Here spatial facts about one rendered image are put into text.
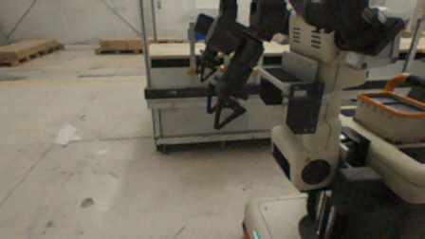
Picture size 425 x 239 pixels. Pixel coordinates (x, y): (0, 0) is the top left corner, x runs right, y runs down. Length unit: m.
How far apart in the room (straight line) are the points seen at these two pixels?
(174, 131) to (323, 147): 1.62
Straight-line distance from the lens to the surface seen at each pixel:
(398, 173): 1.00
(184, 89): 1.89
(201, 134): 2.36
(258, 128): 2.45
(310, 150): 0.90
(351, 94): 2.45
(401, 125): 1.05
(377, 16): 0.68
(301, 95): 0.76
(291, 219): 1.41
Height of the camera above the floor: 1.24
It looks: 24 degrees down
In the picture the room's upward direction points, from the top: straight up
